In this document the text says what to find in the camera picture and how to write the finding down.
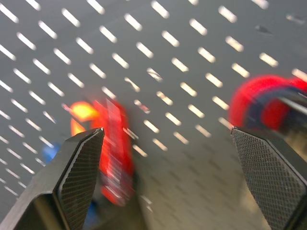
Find dark grey perforated pegboard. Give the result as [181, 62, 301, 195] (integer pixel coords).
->
[0, 0, 307, 230]

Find red handled screwdriver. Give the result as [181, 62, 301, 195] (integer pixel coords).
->
[92, 99, 135, 207]

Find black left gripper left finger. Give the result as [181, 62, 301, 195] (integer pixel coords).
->
[0, 127, 105, 230]

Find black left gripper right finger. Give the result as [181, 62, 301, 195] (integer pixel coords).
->
[230, 126, 307, 230]

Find red blue handled scissors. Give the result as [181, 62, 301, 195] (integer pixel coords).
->
[227, 74, 307, 132]

